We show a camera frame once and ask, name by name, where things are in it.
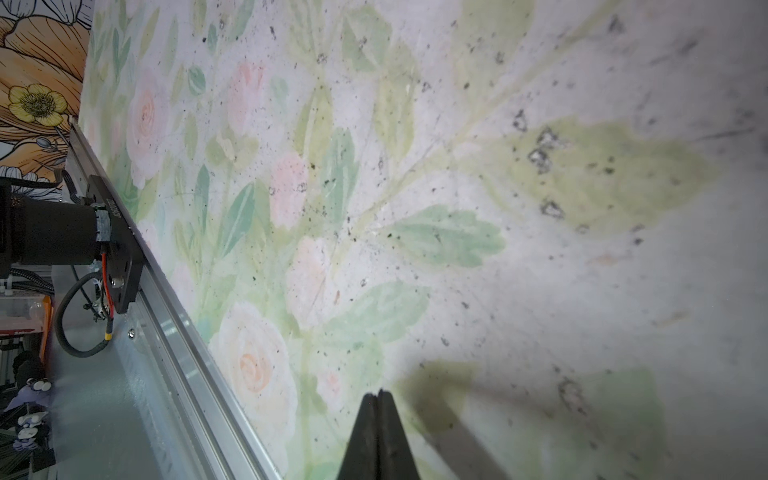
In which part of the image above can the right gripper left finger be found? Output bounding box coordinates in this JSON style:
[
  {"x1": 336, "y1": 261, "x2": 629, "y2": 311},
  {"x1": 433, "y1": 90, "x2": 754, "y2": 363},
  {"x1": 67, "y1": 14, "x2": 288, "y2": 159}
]
[{"x1": 337, "y1": 393, "x2": 379, "y2": 480}]

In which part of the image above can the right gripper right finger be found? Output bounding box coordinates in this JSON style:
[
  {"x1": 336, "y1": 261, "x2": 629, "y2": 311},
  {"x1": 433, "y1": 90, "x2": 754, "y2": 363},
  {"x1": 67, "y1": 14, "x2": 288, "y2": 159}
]
[{"x1": 377, "y1": 390, "x2": 420, "y2": 480}]

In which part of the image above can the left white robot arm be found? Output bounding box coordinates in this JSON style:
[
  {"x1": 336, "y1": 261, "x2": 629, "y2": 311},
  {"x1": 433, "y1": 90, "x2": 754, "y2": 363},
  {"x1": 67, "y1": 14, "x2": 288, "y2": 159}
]
[{"x1": 1, "y1": 179, "x2": 112, "y2": 279}]

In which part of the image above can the aluminium front rail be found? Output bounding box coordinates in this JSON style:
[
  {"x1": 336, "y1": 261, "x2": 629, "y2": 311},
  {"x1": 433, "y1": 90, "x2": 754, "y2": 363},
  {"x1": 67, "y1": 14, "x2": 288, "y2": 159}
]
[{"x1": 47, "y1": 119, "x2": 283, "y2": 480}]

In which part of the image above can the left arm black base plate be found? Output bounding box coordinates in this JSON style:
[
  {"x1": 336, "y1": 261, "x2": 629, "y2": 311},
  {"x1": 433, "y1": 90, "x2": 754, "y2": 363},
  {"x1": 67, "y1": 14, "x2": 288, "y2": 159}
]
[{"x1": 87, "y1": 175, "x2": 146, "y2": 314}]

